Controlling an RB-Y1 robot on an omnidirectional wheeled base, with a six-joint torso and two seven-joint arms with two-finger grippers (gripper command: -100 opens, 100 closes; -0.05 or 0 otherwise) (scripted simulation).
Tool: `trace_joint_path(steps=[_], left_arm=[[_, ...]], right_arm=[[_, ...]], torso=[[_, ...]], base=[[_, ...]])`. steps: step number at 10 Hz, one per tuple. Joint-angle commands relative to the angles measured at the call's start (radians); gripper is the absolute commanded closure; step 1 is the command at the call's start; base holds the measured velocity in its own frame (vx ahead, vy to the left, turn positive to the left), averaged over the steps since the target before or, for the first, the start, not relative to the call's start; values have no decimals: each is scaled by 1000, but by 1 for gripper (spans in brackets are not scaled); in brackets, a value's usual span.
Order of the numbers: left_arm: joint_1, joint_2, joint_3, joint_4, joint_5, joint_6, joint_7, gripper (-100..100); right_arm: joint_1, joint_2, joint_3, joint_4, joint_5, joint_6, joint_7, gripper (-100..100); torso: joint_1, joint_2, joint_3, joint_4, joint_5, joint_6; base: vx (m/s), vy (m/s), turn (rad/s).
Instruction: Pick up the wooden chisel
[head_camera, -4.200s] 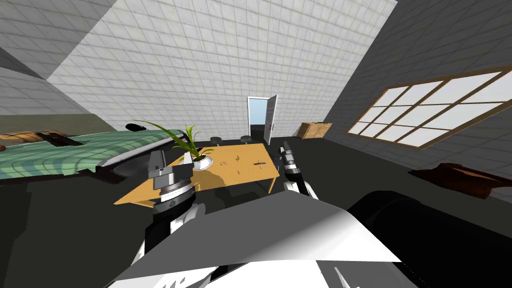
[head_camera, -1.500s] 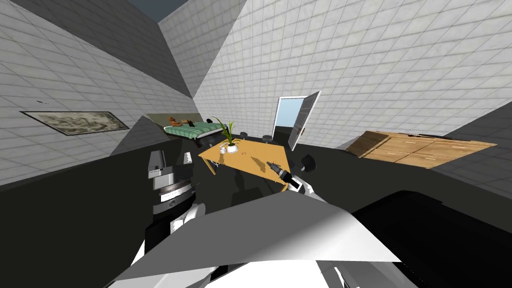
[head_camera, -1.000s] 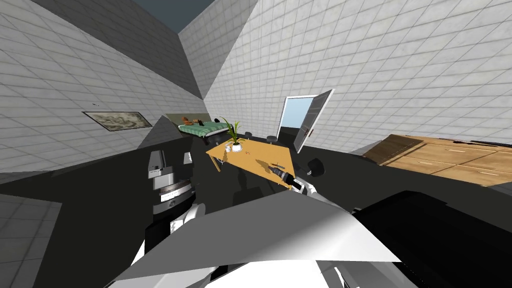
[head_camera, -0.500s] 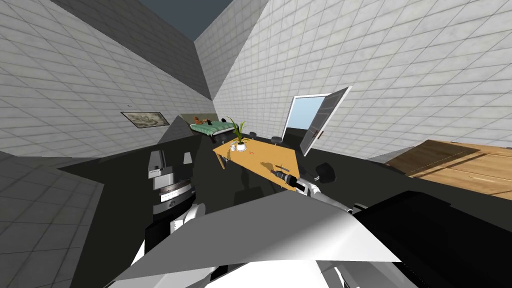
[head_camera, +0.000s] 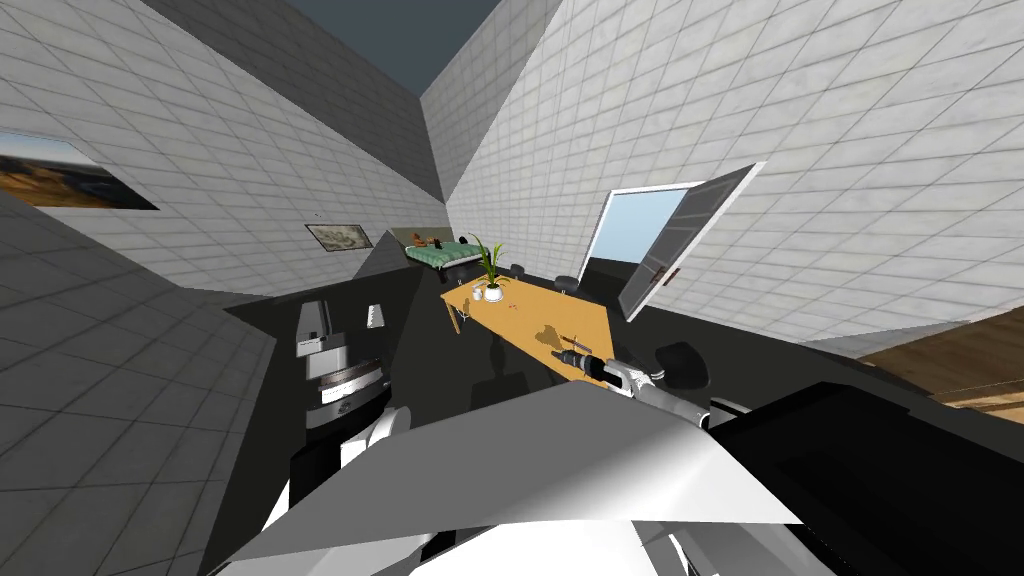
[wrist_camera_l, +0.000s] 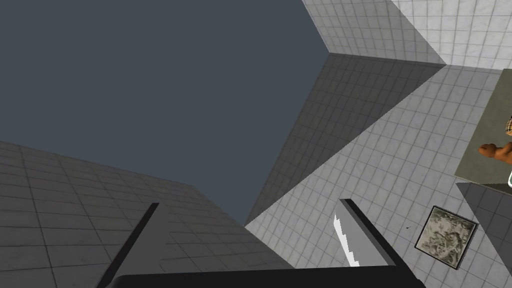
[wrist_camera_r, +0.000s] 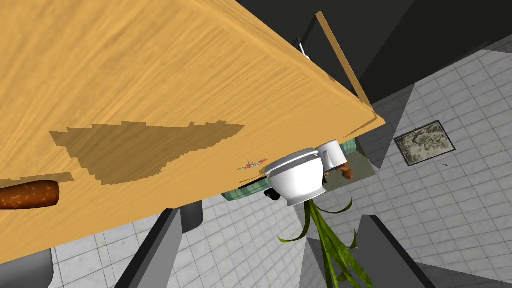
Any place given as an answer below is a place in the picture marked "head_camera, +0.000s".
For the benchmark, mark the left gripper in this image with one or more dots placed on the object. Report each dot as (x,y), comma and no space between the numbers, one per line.
(344,354)

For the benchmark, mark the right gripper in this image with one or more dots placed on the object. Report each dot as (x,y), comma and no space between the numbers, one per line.
(582,364)

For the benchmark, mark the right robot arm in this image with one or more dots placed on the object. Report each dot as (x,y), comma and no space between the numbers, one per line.
(864,488)

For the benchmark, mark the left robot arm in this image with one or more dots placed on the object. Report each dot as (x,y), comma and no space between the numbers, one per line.
(352,404)

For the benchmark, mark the wooden table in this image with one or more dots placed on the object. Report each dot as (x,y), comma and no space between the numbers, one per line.
(552,316)

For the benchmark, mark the black chair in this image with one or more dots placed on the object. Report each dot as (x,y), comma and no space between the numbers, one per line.
(517,270)
(682,364)
(566,282)

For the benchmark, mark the green plant in white pot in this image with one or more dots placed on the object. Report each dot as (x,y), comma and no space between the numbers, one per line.
(493,276)

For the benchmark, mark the bed with green cover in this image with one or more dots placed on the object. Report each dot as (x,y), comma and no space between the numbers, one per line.
(444,251)

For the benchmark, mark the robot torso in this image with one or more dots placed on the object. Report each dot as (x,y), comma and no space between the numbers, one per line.
(528,472)

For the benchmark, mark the grey open door leaf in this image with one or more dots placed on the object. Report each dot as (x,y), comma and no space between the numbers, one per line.
(680,240)

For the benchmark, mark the small framed wall picture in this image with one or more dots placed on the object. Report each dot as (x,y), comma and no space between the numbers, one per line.
(339,237)

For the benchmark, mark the large landscape wall picture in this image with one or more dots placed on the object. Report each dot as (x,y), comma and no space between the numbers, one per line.
(68,180)

